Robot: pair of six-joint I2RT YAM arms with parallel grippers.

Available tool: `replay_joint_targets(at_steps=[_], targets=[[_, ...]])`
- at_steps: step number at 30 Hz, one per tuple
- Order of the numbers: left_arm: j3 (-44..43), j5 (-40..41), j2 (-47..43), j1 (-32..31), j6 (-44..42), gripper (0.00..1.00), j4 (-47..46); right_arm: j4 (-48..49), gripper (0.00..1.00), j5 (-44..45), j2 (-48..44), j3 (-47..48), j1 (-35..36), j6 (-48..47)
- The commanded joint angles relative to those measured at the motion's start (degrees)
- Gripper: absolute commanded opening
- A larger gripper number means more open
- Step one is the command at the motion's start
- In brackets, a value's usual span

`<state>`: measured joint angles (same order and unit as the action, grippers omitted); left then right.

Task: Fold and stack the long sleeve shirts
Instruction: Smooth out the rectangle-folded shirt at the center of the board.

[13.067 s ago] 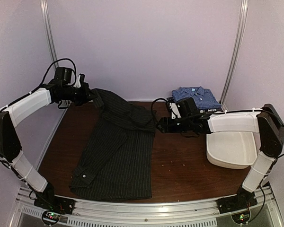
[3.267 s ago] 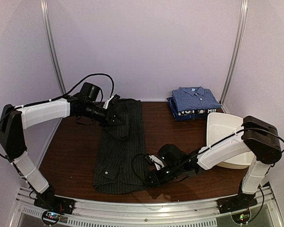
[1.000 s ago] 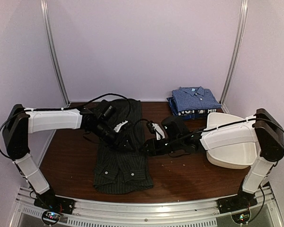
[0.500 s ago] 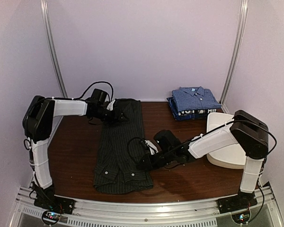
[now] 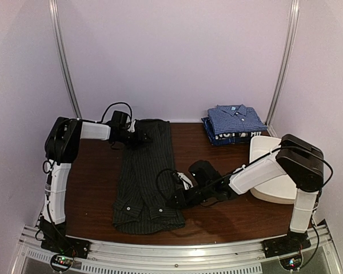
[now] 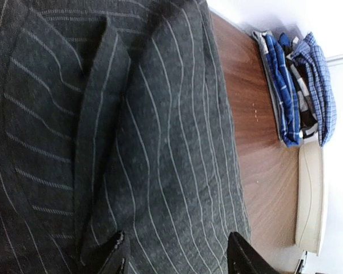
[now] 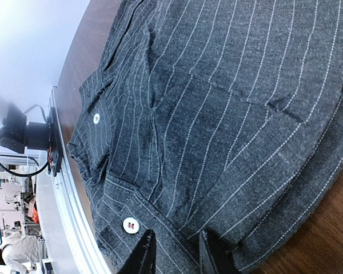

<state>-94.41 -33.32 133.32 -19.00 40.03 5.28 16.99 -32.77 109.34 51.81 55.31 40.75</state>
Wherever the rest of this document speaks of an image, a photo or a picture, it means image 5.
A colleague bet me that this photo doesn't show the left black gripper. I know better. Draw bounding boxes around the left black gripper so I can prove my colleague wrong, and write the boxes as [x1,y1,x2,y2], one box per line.
[117,128,153,151]

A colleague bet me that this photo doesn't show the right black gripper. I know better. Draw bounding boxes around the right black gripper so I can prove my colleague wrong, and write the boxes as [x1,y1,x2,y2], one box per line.
[166,183,214,209]

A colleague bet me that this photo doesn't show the dark striped long sleeve shirt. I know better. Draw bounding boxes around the dark striped long sleeve shirt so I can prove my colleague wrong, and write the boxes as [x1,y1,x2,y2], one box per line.
[113,119,185,235]

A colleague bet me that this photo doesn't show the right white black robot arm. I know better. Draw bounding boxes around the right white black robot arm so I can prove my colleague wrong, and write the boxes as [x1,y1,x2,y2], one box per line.
[166,134,328,252]

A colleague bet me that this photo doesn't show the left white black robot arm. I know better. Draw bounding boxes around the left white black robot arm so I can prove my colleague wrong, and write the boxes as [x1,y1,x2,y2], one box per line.
[40,111,151,253]

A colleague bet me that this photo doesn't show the dark blue printed folded shirt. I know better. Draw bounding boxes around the dark blue printed folded shirt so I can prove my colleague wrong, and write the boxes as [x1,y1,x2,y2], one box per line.
[202,117,266,146]

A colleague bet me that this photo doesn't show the blue checked folded shirt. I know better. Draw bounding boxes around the blue checked folded shirt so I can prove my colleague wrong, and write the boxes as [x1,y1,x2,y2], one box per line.
[208,104,267,135]

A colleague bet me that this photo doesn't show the white plastic bin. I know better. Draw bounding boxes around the white plastic bin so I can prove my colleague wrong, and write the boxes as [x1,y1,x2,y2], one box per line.
[249,135,297,204]

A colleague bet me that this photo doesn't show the right circuit board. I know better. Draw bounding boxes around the right circuit board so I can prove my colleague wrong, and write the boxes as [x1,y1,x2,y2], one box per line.
[280,255,303,271]

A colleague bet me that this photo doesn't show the circuit board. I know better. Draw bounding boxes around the circuit board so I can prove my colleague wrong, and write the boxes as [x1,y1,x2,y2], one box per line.
[280,255,303,271]
[50,254,74,272]

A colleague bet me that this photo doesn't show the left circuit board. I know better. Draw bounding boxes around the left circuit board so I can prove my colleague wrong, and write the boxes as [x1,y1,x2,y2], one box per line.
[50,254,74,272]

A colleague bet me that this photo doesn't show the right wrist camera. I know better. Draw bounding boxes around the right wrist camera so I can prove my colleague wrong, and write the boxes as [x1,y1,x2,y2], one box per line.
[174,171,194,190]

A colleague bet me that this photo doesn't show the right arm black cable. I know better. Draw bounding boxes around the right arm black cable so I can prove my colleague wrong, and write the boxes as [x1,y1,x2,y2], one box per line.
[155,168,181,205]

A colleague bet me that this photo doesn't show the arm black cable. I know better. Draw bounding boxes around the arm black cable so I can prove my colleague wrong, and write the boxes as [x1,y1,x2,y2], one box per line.
[101,102,133,123]
[155,168,181,205]

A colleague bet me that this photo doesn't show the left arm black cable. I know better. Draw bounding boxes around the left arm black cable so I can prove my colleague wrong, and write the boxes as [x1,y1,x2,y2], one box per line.
[101,102,133,123]

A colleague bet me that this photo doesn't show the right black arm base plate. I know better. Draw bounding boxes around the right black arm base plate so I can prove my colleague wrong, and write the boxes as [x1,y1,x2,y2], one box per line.
[262,232,311,258]

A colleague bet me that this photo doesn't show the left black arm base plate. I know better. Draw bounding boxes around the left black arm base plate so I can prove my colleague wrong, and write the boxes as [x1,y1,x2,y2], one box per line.
[41,237,90,259]

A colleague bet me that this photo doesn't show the front aluminium rail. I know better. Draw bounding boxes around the front aluminium rail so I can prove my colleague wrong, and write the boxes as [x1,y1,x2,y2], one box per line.
[9,225,343,273]

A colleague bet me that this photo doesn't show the left aluminium frame post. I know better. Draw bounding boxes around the left aluminium frame post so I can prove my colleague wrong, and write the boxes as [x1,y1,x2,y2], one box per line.
[49,0,82,119]

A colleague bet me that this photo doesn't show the aluminium frame post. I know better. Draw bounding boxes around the aluminium frame post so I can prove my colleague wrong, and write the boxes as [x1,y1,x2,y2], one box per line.
[265,0,300,136]
[49,0,82,119]

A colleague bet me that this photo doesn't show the right aluminium frame post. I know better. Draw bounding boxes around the right aluminium frame post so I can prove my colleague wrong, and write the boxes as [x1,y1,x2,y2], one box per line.
[265,0,300,136]

